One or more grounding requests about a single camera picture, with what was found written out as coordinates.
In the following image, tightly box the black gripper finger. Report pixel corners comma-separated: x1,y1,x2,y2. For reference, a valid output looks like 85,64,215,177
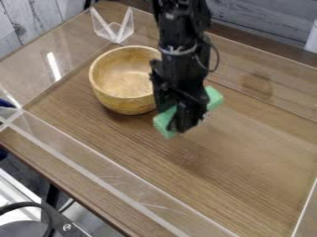
168,93,208,133
152,77,175,113

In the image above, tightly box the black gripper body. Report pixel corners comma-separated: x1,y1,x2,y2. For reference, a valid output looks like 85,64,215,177
150,43,211,101

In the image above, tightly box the green rectangular block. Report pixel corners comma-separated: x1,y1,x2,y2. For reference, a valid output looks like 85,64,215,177
152,86,224,139

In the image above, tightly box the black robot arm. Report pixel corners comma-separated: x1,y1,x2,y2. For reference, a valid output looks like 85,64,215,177
150,0,210,133

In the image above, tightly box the brown wooden bowl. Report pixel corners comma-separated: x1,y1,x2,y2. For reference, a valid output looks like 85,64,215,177
88,45,159,115

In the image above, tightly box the black table leg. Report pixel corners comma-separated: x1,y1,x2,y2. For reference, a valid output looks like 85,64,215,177
45,184,60,208

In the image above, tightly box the clear acrylic tray wall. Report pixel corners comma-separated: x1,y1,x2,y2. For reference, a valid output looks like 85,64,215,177
0,12,317,237

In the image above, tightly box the black metal bracket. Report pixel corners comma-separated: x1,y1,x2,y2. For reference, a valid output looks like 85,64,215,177
41,206,91,237

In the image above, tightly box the black cable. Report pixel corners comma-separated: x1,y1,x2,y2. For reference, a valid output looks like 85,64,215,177
0,201,57,237

